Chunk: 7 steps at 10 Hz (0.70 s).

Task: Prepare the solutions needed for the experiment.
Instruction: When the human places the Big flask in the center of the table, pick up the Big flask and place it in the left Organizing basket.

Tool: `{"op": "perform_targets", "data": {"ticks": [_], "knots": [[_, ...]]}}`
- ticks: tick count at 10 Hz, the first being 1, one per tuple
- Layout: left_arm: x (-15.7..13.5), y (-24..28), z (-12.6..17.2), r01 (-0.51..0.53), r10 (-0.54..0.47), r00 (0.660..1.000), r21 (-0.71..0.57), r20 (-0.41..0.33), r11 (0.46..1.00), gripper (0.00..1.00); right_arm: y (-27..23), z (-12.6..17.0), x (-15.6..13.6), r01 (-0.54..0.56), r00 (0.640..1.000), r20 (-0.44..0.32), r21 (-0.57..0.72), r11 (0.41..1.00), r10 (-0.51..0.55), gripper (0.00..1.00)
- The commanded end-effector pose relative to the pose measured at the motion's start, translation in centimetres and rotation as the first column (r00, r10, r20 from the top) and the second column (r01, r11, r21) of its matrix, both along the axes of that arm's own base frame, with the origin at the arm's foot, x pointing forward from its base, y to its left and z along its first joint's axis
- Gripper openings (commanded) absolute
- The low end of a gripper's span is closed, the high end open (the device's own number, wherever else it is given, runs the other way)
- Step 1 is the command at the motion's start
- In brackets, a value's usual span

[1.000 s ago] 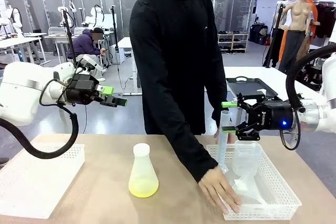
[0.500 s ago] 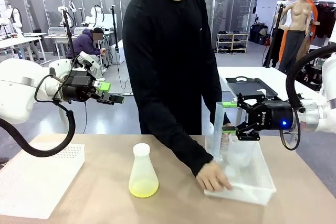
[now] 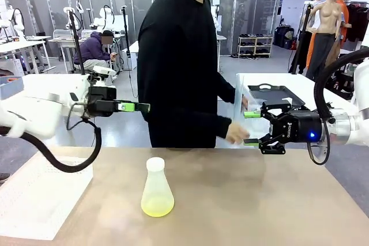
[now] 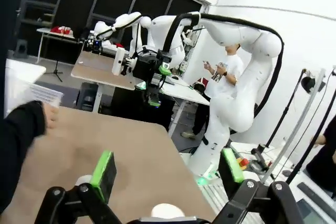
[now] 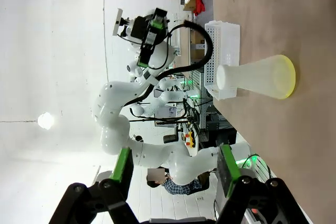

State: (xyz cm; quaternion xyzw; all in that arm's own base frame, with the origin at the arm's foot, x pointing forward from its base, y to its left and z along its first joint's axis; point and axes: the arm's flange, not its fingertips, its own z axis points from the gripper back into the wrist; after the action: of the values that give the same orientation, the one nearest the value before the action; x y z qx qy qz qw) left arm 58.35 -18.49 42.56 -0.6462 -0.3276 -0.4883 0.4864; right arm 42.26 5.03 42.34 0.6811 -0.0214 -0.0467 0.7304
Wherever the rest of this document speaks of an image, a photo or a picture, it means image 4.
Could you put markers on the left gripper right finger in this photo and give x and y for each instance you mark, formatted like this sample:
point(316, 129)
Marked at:
point(231, 171)

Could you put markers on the white round lid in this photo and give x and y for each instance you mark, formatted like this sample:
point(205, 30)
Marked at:
point(168, 209)

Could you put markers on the wooden top table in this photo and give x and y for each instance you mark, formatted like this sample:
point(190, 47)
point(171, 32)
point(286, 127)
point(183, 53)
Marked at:
point(97, 69)

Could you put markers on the person in white T-shirt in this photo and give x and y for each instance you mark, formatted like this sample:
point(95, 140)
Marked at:
point(231, 66)

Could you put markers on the small black tripod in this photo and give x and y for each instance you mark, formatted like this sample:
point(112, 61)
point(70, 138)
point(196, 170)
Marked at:
point(56, 72)

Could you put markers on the person in black T-shirt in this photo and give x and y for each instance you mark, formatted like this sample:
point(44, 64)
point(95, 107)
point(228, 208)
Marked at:
point(325, 161)

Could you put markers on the red boxes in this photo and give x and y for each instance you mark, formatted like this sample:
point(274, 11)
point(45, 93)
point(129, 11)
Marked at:
point(60, 30)

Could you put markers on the person's right hand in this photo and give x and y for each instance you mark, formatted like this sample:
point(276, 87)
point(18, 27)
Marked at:
point(51, 116)

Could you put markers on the white office desk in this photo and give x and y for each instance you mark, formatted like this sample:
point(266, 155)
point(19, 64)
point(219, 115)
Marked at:
point(183, 90)

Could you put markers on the white Franka right robot arm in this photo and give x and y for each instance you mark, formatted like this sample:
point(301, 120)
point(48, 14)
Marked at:
point(231, 113)

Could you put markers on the red emergency stop button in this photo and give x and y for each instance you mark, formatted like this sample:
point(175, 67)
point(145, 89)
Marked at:
point(242, 162)

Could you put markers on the black round lamp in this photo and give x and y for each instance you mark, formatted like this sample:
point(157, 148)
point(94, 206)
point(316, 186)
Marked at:
point(307, 85)

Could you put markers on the small gray stool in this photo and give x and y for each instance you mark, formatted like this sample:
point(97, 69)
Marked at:
point(21, 49)

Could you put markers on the white humanoid robot arms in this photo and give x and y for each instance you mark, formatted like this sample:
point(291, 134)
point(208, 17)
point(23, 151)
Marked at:
point(126, 20)

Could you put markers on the person's right forearm black sleeve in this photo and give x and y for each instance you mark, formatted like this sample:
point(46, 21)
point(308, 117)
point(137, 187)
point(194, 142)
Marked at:
point(18, 134)

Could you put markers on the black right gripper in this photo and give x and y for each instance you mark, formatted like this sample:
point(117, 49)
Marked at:
point(144, 68)

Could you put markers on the black keyboard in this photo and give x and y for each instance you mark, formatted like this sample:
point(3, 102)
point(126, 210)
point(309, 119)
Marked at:
point(312, 190)

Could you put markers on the black stand pole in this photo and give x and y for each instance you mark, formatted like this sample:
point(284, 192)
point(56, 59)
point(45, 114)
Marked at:
point(284, 111)
point(309, 153)

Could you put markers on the gray side table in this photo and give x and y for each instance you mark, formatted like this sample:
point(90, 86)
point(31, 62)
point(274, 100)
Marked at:
point(60, 37)

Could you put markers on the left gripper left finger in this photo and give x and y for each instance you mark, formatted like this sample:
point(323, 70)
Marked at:
point(102, 176)

